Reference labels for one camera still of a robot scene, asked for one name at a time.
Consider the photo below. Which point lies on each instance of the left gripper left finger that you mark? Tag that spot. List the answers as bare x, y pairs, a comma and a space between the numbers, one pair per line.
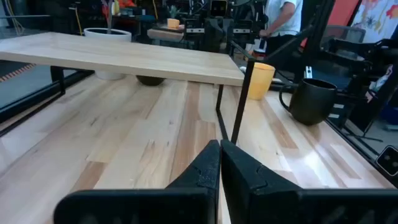
186, 205

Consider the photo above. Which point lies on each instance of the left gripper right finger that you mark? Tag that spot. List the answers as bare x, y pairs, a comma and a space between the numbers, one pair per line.
264, 205

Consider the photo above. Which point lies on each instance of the matte black mug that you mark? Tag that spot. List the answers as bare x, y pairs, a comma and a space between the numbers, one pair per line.
311, 102

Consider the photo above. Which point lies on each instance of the yellow mug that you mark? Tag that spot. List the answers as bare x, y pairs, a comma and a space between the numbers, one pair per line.
262, 82

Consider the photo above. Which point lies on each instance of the wooden workshop table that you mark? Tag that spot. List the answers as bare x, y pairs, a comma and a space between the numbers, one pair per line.
164, 34

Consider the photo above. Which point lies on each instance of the small orange cup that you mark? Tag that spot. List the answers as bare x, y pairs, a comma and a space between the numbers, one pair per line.
173, 23

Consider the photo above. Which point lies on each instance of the white plant pot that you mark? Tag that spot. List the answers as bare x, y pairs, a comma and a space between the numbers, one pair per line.
107, 36

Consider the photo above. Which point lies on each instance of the grey mesh office chair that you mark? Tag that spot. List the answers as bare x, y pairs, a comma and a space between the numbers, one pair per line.
342, 32

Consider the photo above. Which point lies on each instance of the person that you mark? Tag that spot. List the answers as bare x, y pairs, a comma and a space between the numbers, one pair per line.
283, 15

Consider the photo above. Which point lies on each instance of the red fabric panel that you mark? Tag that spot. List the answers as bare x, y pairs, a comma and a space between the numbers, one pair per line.
342, 12

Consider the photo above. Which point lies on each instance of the black floor mat orange edge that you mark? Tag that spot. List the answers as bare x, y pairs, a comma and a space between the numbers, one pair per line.
15, 72

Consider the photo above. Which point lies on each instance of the wooden shelf black metal frame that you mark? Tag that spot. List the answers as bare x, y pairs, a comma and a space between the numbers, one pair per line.
124, 56

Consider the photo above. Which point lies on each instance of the floral wall painting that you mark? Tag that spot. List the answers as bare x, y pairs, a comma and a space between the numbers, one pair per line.
376, 18

